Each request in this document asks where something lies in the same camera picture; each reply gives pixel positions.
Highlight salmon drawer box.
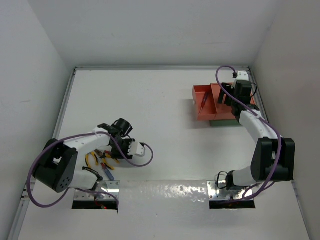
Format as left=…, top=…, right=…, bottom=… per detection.
left=211, top=83, right=255, bottom=120

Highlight blue handled screwdriver top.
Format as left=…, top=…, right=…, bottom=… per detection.
left=198, top=91, right=210, bottom=116

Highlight salmon pull-out drawer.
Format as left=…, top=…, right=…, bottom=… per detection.
left=192, top=84, right=217, bottom=121

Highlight yellow handled cutting pliers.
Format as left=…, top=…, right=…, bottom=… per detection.
left=100, top=152, right=120, bottom=171

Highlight blue handled screwdriver bottom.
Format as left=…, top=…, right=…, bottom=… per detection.
left=101, top=163, right=115, bottom=181

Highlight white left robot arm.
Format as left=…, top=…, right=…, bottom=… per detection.
left=31, top=118, right=135, bottom=193

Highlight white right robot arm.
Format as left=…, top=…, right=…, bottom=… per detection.
left=218, top=80, right=296, bottom=191

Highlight green drawer box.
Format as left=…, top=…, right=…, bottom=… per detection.
left=209, top=119, right=241, bottom=128

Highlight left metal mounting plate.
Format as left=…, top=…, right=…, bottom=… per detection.
left=73, top=181, right=120, bottom=202

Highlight metal mounting plate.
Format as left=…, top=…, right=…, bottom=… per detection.
left=73, top=181, right=120, bottom=202
left=207, top=180, right=248, bottom=202

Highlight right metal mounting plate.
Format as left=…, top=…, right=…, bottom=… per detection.
left=207, top=180, right=248, bottom=202

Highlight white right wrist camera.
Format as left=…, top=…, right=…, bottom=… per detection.
left=233, top=71, right=250, bottom=81

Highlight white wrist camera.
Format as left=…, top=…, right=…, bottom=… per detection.
left=128, top=141, right=146, bottom=157
left=233, top=71, right=250, bottom=81

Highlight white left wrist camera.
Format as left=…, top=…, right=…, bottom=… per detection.
left=128, top=141, right=146, bottom=157

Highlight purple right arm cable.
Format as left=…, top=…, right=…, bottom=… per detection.
left=216, top=65, right=283, bottom=202

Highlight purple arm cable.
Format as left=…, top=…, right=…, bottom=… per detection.
left=27, top=133, right=155, bottom=208
left=216, top=65, right=283, bottom=202

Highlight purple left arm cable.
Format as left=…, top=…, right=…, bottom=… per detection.
left=27, top=133, right=155, bottom=208

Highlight yellow handled long-nose pliers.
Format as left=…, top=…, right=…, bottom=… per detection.
left=85, top=151, right=99, bottom=168

